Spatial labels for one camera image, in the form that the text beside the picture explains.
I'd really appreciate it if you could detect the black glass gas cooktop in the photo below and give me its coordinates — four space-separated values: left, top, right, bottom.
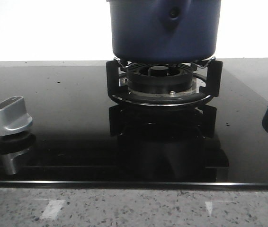
0 59 268 189

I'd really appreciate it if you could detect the silver stove control knob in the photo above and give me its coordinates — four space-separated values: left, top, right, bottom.
0 96 33 136

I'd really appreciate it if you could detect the blue cooking pot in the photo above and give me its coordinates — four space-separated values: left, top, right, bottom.
109 0 221 63

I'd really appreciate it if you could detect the black round gas burner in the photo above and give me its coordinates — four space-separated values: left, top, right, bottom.
116 63 199 104

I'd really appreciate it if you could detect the black pot support grate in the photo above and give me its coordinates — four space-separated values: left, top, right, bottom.
106 57 223 108

